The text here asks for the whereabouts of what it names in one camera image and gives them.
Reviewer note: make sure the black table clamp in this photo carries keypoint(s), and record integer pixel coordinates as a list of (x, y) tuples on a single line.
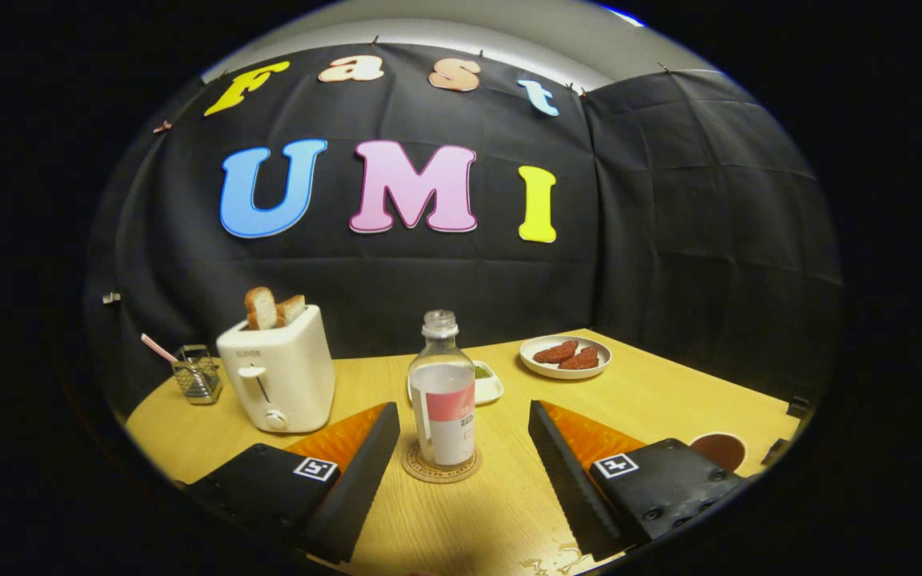
[(775, 452), (797, 406)]

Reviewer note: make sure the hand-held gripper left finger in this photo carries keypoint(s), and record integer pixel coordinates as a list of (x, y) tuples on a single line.
[(357, 488)]

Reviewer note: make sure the wooden table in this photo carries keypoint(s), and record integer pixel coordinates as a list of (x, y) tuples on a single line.
[(653, 400)]

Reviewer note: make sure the white plate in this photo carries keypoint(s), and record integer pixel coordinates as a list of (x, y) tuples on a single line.
[(533, 364)]

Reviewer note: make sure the black backdrop cloth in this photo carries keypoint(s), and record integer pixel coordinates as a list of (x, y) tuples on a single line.
[(429, 280)]

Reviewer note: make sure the toasted bread slice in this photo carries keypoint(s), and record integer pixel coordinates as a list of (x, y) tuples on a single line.
[(293, 309), (261, 308)]

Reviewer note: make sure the round cork coaster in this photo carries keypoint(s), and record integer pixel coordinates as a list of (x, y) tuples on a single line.
[(421, 472)]

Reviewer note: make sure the white toaster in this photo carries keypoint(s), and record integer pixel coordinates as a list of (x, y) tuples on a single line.
[(289, 376)]

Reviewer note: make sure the white divided dish of grains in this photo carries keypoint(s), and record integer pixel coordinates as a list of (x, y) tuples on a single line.
[(489, 388)]

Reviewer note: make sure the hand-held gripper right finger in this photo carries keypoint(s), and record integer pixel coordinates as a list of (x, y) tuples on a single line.
[(569, 488)]

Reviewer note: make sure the red meat slice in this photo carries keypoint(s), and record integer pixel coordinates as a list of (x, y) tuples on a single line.
[(581, 359), (555, 352)]

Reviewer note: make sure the clear bottle with red label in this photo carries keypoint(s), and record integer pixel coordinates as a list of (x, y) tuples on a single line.
[(442, 416)]

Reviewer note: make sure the pink stick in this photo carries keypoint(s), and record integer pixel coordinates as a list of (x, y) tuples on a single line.
[(158, 348)]

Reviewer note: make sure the red clip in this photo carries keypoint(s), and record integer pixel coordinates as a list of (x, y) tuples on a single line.
[(161, 126)]

